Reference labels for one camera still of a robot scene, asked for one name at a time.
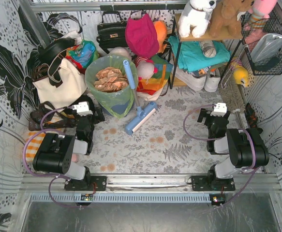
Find green trash bag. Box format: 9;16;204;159
84;55;139;119

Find blue floor squeegee mop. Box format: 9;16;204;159
123;59;158;135

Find blue trash bin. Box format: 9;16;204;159
100;96;134;118

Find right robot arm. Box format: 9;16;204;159
191;104;269;191

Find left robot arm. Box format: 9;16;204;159
32;108;107;192

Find cream canvas tote bag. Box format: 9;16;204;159
33;58;87;108

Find colourful printed bag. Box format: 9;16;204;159
65;40;99;74

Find rainbow striped bag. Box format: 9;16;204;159
136;55;173;95

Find silver foil bag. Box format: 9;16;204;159
251;33;282;63

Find magenta cloth bag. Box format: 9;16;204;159
125;13;159;58

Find brown patterned handbag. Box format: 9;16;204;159
28;101;77;131

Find white sneakers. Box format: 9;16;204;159
175;69;221;92

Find crumpled brown paper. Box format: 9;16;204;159
94;67;129;92

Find yellow plush duck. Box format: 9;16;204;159
230;59;249;87

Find orange checkered cloth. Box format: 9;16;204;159
25;131;45;162

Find teal folded cloth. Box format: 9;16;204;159
178;41;230;72

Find cream plush sheep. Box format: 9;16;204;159
109;47;132;60

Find pink white plush doll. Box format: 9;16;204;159
134;56;158;80

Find black round hat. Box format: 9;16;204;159
39;38;75;64

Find black leather handbag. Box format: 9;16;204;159
96;11;128;54

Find brown teddy bear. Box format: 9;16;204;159
209;0;254;38

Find orange plush toy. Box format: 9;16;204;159
153;20;167;53

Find white plush dog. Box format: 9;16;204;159
178;0;217;38

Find pink plush toy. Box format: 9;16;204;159
246;0;277;29

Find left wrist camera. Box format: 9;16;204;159
72;101;93;116

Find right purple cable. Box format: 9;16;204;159
183;104;262;207

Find purple cable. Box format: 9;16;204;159
183;104;262;207
24;105;93;207

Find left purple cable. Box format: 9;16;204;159
24;105;93;207

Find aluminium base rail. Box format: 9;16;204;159
20;173;282;193

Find black wire basket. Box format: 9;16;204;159
241;12;282;75

